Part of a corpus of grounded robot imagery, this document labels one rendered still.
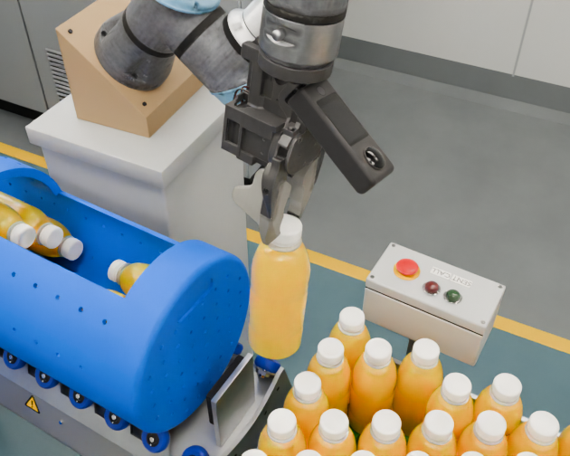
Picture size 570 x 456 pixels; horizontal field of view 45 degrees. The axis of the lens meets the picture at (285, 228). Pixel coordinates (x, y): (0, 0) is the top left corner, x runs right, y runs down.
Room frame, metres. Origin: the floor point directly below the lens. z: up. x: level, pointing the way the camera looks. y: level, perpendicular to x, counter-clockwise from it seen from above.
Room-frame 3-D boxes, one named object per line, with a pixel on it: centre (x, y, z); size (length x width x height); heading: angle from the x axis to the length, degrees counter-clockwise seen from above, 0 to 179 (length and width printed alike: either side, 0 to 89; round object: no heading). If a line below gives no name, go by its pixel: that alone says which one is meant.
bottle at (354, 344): (0.68, -0.10, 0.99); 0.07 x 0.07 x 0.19
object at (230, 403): (0.60, 0.08, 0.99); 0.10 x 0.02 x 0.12; 149
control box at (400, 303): (0.74, -0.24, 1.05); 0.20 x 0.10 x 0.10; 59
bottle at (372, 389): (0.62, -0.14, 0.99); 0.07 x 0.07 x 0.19
